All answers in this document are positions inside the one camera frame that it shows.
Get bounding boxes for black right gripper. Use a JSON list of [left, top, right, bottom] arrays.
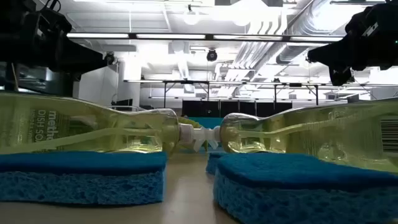
[[307, 6, 393, 86]]

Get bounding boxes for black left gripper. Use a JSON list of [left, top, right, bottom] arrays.
[[27, 18, 108, 74]]

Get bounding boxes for clear green dish soap bottle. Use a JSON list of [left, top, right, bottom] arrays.
[[0, 91, 208, 156], [203, 98, 398, 174]]

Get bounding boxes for blue sponge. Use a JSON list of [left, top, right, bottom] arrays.
[[0, 151, 168, 205], [205, 151, 398, 224]]

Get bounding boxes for black overhead light bar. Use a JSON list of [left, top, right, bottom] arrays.
[[67, 32, 345, 42]]

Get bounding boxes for black partition panels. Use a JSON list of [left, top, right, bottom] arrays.
[[182, 99, 293, 118]]

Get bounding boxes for teal plastic bin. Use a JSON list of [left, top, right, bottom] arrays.
[[185, 116, 225, 130]]

